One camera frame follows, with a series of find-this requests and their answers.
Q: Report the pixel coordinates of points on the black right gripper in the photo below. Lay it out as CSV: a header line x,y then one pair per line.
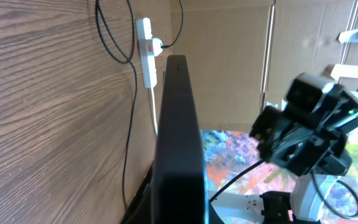
x,y
293,146

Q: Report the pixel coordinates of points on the Samsung Galaxy smartphone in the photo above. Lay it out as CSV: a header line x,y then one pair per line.
x,y
179,192

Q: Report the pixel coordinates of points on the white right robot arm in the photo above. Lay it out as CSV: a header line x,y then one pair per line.
x,y
338,111

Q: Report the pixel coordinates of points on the white charger plug adapter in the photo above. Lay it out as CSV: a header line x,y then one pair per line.
x,y
155,47

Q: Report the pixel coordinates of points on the white power strip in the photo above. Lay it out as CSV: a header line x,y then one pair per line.
x,y
147,56

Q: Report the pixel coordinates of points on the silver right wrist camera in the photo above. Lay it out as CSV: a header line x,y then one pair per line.
x,y
307,91

